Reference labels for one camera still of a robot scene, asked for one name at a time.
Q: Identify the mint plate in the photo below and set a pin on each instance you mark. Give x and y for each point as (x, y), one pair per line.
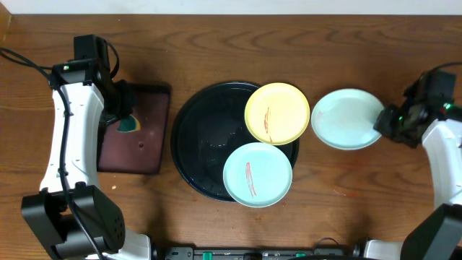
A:
(344, 119)
(257, 175)

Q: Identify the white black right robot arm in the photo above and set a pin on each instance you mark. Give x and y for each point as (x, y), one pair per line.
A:
(438, 124)

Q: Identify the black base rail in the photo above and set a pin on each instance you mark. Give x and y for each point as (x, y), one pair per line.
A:
(325, 249)

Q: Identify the dark red rectangular tray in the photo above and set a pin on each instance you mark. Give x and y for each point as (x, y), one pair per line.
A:
(138, 152)

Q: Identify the green yellow sponge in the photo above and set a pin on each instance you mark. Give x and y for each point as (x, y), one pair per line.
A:
(129, 124)

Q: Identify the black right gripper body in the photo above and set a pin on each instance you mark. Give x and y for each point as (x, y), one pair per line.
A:
(395, 125)

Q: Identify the round black tray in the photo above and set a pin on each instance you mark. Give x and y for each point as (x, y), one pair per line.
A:
(208, 128)

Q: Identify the yellow plate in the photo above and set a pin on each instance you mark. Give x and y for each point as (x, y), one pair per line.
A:
(277, 113)

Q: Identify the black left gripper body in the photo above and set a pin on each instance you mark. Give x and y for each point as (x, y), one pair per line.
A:
(122, 105)

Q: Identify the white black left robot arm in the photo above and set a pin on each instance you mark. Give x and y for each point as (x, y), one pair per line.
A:
(70, 216)

